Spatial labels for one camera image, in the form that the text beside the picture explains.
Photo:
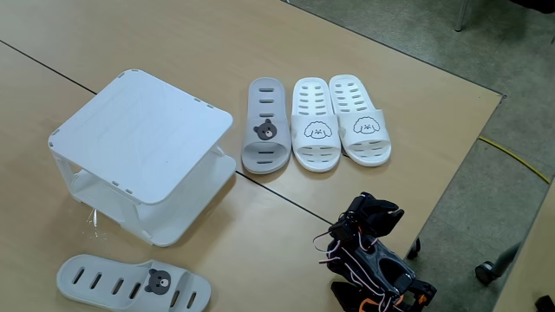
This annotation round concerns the white two-tier shoe rack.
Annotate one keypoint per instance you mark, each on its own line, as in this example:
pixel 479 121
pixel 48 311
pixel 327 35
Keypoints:
pixel 143 134

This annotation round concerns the white dog slipper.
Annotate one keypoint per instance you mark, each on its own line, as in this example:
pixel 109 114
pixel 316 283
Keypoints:
pixel 373 139
pixel 303 130

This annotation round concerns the black table caster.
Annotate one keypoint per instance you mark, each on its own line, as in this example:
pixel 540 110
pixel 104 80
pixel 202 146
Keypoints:
pixel 415 249

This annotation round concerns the grey chair base leg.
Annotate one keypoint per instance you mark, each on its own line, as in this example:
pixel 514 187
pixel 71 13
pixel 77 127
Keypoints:
pixel 505 260

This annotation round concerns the crumpled clear tape scrap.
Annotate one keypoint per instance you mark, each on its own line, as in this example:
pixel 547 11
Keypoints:
pixel 94 219

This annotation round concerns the metal chair leg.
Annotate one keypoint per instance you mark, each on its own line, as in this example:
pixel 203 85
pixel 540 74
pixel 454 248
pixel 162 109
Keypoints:
pixel 462 15

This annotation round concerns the black caster wheel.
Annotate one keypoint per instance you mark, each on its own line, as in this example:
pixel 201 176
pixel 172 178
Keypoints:
pixel 545 304

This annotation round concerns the black chair wheel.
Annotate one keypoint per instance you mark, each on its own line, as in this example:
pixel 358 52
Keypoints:
pixel 485 273

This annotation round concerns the grey bear slipper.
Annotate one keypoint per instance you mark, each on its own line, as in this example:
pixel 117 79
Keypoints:
pixel 108 281
pixel 278 139

